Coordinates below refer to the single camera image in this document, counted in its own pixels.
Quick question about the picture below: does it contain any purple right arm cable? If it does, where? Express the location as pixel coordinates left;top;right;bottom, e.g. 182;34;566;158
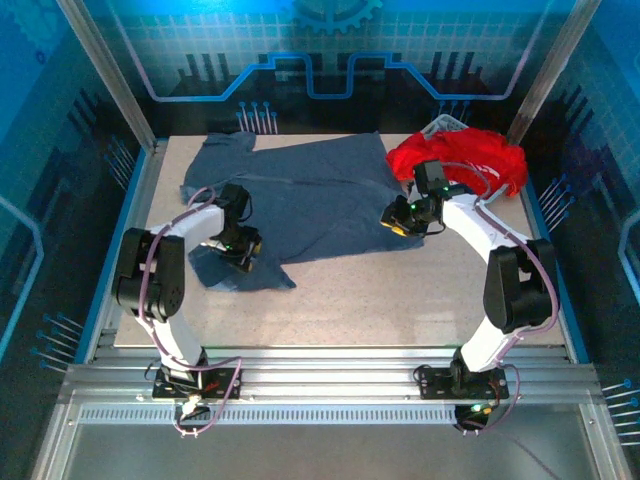
439;160;560;436

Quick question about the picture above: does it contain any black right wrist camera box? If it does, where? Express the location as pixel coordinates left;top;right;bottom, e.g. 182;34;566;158
412;159;447;195

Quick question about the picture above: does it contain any aluminium frame rail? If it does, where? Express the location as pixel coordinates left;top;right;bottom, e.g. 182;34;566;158
59;344;601;407

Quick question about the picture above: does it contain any slotted metal strip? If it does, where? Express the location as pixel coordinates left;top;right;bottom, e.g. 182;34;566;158
78;406;569;426

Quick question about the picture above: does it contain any white perforated plastic basket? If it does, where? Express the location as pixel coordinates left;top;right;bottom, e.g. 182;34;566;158
418;114;511;204

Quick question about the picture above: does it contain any red t-shirt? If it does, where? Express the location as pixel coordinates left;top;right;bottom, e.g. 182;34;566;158
385;127;530;199

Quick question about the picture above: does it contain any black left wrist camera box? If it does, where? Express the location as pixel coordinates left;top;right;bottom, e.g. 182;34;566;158
218;183;252;221

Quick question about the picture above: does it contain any black controller with LED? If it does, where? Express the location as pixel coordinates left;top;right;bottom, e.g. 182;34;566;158
453;402;496;432

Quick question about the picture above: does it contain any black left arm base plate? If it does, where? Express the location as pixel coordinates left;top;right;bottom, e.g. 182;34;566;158
152;367;244;401

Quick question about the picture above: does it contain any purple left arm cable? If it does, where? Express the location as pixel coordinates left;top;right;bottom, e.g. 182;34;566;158
134;185;245;440

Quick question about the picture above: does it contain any blue-grey t-shirt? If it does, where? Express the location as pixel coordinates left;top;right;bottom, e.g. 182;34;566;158
179;130;426;293

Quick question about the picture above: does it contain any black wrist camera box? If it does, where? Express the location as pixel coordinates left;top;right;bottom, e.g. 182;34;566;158
218;183;252;221
412;159;447;195

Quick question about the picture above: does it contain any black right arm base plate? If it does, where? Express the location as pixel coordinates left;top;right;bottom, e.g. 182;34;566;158
414;364;510;401

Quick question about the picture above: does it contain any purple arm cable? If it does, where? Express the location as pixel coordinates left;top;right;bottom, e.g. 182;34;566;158
439;160;560;436
134;185;245;440

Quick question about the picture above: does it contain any grey metal panel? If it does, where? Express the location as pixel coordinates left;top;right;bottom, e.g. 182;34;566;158
37;419;632;480

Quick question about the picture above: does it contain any aluminium frame post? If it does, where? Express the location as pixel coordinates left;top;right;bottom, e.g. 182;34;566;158
507;0;604;146
57;0;159;151

